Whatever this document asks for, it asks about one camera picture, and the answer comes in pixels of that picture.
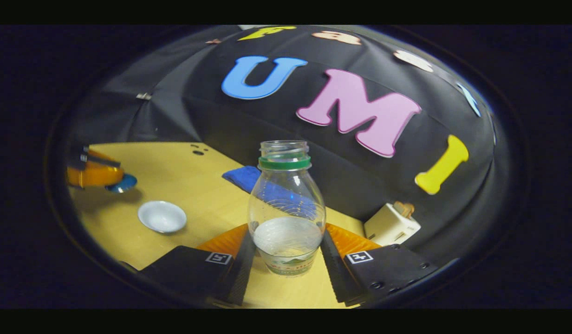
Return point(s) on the clear plastic water bottle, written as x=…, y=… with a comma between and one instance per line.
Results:
x=286, y=241

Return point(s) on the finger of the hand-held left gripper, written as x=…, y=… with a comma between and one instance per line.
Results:
x=95, y=176

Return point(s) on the white toaster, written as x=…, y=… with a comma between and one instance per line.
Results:
x=390, y=227

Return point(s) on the toast slice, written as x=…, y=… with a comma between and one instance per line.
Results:
x=403, y=208

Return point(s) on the blue towel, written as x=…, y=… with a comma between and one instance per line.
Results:
x=239, y=178

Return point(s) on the teal teacup lid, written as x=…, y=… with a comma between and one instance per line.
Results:
x=122, y=184

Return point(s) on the silver clip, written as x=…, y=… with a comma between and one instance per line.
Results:
x=143, y=96

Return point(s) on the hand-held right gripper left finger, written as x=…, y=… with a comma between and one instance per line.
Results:
x=242, y=273

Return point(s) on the black backdrop cloth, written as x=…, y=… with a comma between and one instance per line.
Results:
x=360, y=185

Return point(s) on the teal teacup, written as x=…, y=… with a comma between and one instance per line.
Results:
x=162, y=216

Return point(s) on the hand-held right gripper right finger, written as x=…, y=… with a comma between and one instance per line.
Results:
x=334, y=273

